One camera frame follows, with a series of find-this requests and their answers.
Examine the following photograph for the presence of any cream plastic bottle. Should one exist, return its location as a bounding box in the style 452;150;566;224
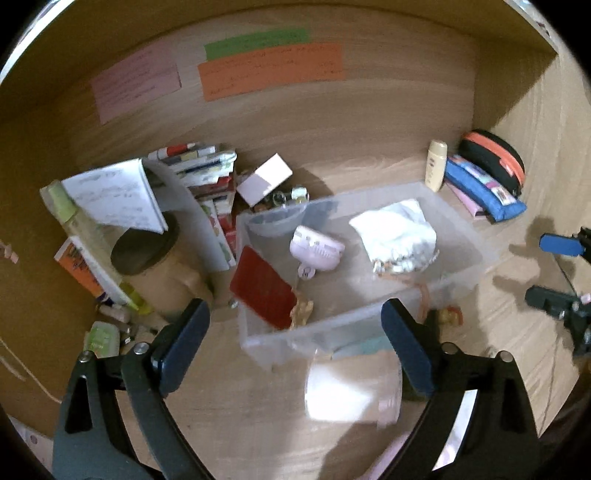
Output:
425;140;448;193

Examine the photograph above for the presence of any orange paper note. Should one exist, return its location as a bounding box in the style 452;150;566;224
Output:
198;42;347;102

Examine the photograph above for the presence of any translucent plastic sheet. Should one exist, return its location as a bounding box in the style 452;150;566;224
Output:
143;159;237;272

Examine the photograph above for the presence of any orange book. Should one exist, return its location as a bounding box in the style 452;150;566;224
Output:
54;236;112;298

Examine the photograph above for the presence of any red white marker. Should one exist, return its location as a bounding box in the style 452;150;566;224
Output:
158;144;198;159

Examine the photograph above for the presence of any brown jar black lid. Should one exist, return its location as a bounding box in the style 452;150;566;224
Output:
111;213;213;321

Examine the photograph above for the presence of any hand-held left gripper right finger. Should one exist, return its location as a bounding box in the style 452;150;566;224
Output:
381;298;541;480

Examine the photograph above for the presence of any teal tube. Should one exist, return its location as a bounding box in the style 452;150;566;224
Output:
332;337;391;358

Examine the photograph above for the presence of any pink handheld fan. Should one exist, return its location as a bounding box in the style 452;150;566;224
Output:
290;225;346;280

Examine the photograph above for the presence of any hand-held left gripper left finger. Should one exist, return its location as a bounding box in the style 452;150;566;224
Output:
53;299;215;480

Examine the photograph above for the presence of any blue patchwork pencil case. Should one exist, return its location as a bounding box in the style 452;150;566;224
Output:
444;156;528;224

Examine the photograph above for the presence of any small green bottle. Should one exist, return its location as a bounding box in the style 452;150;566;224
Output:
83;320;122;356

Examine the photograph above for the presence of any pink paper note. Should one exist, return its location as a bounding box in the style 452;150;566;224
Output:
90;46;182;124

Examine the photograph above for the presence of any flat pink case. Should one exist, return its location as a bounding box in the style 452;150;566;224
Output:
450;182;490;217

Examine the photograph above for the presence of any white handwritten paper sheet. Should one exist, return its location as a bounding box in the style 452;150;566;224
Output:
61;158;169;234

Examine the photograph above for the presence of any green paper note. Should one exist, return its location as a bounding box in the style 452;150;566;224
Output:
204;28;311;61

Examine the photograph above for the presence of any small white cardboard box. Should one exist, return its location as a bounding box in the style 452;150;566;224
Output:
235;153;294;208

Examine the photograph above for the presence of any wooden desktop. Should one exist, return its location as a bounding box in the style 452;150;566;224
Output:
9;148;591;480

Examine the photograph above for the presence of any small yellow figurine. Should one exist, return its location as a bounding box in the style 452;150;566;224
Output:
290;300;315;329

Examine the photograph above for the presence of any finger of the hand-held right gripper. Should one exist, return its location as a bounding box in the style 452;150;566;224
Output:
525;285;591;358
539;226;591;266

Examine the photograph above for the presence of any white translucent lid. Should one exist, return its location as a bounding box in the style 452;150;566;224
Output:
305;350;403;428

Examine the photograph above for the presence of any black orange zip case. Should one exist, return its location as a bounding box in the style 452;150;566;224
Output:
458;130;526;198

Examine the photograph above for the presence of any pile of small trinkets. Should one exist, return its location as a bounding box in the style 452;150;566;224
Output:
252;186;311;213

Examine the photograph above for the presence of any small beige bottle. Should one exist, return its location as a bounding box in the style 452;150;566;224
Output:
96;302;134;324

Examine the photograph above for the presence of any stack of books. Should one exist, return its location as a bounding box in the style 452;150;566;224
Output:
148;143;238;273

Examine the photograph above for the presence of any white cloth pouch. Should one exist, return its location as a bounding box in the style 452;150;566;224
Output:
348;199;440;278

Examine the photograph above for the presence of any clear plastic storage bin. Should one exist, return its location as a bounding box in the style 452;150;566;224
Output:
236;181;502;370

